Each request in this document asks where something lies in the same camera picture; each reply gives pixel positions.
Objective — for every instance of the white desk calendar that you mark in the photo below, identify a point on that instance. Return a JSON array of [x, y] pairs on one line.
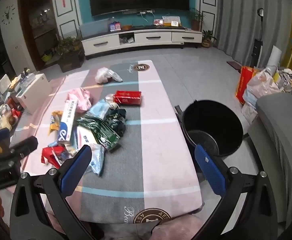
[[172, 21]]

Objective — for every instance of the person's pink trousers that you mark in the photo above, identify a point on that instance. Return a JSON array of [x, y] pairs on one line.
[[181, 230]]

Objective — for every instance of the white cardboard box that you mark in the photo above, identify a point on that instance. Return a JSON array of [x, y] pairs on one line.
[[248, 113]]

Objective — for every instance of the red packet with pattern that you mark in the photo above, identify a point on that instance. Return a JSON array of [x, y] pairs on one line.
[[158, 22]]

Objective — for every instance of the large white shopping bag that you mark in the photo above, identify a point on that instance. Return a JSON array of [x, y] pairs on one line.
[[261, 82]]

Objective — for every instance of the yellow chip bag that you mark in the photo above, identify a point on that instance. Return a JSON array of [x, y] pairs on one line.
[[54, 122]]

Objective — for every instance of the striped clothes pile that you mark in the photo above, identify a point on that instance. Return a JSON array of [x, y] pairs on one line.
[[286, 76]]

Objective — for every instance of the red shopping bag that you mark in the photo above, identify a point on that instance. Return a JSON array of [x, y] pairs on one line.
[[242, 85]]

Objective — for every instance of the tall potted plant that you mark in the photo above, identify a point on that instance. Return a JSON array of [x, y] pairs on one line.
[[195, 23]]

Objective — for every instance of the long white toothpaste box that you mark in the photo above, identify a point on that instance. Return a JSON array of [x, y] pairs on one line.
[[68, 122]]

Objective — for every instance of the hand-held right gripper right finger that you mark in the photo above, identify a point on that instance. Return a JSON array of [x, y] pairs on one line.
[[209, 172]]

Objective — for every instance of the light blue cloth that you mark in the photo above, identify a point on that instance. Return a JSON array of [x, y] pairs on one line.
[[98, 110]]

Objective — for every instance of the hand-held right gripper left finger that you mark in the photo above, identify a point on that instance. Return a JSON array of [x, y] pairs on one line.
[[73, 172]]

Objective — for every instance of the white side table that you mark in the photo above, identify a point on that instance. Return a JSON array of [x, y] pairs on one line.
[[35, 95]]

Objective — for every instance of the light blue tissue packet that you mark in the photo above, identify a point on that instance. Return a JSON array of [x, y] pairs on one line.
[[98, 160]]

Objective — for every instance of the white TV cabinet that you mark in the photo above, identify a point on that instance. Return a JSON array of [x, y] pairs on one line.
[[151, 38]]

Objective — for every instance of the white air purifier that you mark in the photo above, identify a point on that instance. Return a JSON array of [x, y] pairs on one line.
[[273, 55]]

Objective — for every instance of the red snack packet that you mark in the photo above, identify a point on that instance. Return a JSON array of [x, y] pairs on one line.
[[50, 155]]

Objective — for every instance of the red cardboard box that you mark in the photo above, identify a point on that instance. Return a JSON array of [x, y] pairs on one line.
[[127, 97]]

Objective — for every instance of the dark green packet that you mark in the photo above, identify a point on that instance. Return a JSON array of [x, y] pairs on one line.
[[117, 120]]

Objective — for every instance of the silver wrapper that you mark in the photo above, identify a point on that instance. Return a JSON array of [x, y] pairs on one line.
[[109, 98]]

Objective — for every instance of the upright vacuum cleaner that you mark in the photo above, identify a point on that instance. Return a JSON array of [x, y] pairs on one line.
[[255, 50]]

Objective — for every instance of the small potted plant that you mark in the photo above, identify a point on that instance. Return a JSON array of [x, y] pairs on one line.
[[206, 41]]

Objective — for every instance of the pink plastic bag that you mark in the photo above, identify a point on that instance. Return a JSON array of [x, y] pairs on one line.
[[79, 97]]

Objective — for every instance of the grey sofa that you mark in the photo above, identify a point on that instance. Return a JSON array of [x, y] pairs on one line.
[[281, 130]]

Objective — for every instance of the black plastic bucket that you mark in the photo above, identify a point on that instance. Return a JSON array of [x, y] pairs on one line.
[[211, 115]]

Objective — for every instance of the cluttered low table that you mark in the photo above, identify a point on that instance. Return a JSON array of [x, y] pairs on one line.
[[0, 115]]

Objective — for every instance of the grey curtains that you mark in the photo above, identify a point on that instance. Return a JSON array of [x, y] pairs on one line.
[[238, 17]]

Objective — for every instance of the green foil packet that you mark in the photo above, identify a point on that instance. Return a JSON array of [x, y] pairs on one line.
[[98, 130]]

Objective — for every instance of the white printed packet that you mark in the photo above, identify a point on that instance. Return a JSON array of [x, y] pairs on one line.
[[84, 137]]

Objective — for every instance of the black wall clock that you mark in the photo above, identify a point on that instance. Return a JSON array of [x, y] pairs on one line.
[[8, 15]]

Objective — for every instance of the small white plastic bag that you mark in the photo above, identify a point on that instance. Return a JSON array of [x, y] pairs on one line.
[[106, 75]]

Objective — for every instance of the large plant in dark pot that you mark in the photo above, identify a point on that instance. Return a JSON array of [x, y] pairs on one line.
[[69, 57]]

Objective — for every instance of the dark brown floor mat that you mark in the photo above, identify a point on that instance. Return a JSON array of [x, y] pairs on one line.
[[235, 65]]

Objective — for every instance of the white power strip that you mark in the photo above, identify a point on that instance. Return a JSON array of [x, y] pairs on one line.
[[143, 12]]

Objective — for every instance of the glass fish tank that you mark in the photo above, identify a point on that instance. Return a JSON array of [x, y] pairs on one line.
[[93, 30]]

